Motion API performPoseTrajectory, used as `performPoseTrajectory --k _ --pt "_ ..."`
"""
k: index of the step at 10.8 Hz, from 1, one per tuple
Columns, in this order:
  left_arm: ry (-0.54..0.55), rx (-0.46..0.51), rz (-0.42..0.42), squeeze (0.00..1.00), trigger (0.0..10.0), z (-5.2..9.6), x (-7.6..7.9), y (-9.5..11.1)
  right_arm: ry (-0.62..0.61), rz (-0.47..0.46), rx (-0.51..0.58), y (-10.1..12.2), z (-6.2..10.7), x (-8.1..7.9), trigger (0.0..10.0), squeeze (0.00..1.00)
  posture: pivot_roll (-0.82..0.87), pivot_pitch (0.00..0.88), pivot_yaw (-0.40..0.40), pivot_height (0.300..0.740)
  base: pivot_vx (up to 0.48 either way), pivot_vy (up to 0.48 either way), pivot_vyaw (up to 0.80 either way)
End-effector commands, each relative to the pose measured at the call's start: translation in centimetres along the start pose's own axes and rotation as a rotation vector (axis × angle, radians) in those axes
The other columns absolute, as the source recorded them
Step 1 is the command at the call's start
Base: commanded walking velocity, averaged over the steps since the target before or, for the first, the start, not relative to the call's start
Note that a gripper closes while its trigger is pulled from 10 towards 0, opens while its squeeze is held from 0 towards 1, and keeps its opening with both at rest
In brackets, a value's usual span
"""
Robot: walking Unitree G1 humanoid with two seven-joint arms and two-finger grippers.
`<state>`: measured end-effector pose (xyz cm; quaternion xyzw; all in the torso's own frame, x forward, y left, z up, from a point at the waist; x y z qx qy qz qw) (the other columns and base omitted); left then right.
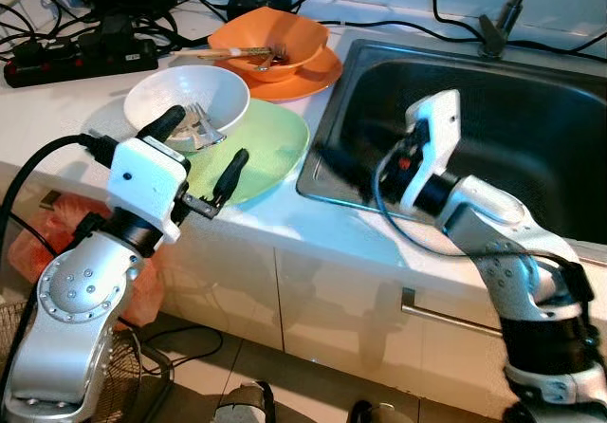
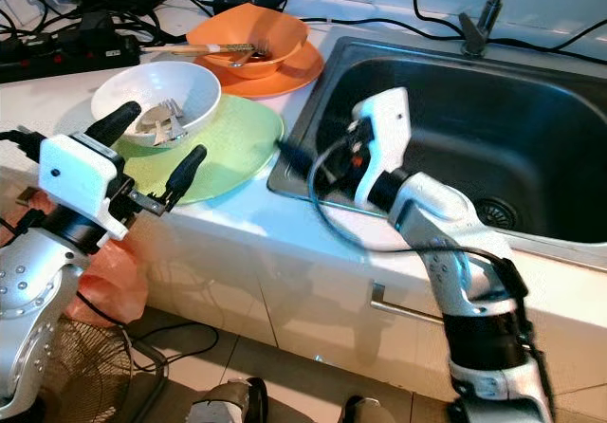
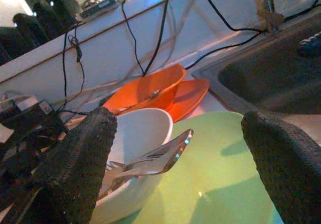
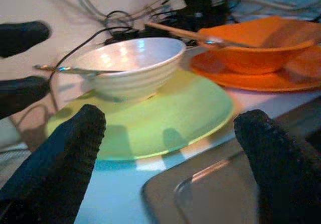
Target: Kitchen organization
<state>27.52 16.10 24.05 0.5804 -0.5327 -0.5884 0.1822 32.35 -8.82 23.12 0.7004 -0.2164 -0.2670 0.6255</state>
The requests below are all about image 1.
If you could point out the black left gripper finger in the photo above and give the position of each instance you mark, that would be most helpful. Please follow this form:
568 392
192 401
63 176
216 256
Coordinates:
163 123
232 172

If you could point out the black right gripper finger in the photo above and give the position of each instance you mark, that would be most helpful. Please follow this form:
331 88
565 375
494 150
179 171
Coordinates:
349 172

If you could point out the metal fork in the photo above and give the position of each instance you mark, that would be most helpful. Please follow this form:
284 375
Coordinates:
197 124

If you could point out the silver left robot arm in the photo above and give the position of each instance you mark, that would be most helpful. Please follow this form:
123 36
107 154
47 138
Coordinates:
85 290

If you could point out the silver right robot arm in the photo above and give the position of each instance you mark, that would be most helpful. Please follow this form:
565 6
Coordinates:
512 252

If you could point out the white kitchen cabinet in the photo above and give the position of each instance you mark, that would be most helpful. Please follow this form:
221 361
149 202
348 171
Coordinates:
313 300

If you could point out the light green plate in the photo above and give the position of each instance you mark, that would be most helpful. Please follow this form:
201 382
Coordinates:
275 143

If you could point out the wooden chopstick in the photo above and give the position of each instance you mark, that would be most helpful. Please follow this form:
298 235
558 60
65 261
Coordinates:
218 53

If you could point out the orange plate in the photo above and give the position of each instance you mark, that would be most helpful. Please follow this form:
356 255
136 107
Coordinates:
318 80

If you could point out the black power strip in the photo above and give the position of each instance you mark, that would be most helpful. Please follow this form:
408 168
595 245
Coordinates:
76 67

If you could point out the orange plastic bag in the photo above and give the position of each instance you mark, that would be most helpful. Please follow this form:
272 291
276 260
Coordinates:
142 295

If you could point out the metal spoon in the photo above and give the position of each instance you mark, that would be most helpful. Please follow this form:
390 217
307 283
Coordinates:
275 60

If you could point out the stainless steel sink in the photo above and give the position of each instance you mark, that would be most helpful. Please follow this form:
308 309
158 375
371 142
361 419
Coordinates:
531 110

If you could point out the orange bowl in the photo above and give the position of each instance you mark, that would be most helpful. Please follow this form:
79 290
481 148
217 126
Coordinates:
285 29

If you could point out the black faucet stem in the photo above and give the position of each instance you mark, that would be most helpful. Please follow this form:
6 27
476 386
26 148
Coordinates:
495 34

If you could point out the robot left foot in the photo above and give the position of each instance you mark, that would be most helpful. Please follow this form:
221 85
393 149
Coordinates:
245 404

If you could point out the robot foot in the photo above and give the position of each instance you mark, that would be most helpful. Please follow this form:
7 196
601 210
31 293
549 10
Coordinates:
375 413
245 404

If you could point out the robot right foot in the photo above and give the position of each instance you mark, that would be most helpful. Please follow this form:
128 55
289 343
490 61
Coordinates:
375 413

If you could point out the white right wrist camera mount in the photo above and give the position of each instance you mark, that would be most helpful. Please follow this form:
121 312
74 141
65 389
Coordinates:
441 119

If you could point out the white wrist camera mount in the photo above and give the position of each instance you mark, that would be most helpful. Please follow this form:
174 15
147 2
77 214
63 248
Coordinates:
441 119
142 176

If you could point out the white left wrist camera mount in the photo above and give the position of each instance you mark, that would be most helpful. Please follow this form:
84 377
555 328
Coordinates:
142 176

